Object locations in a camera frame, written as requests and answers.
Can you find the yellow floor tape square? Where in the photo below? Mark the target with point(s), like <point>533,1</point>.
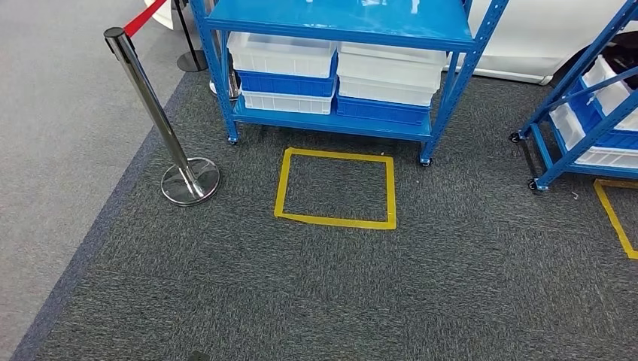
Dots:
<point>281,184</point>

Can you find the red barrier belt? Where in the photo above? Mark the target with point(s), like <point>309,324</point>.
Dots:
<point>142,19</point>

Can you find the black stanchion post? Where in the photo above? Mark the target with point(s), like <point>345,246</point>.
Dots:
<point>192,62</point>

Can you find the blue metal shelf rack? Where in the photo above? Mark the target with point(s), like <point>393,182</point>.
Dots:
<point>339,17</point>

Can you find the white plastic bin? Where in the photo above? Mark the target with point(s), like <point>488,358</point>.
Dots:
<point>565,127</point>
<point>610,92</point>
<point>384,92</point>
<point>608,158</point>
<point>279,57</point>
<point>389,65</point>
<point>284,103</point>

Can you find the blue wheeled cart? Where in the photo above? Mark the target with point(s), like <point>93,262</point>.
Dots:
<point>558,149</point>

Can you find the blue plastic bin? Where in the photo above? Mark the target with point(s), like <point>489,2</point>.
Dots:
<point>284,84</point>
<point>583,112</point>
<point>379,112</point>

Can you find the chrome stanchion post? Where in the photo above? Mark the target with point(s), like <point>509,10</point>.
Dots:
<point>233,84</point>
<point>159,129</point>

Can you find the white car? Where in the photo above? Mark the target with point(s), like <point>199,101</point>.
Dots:
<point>523,40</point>

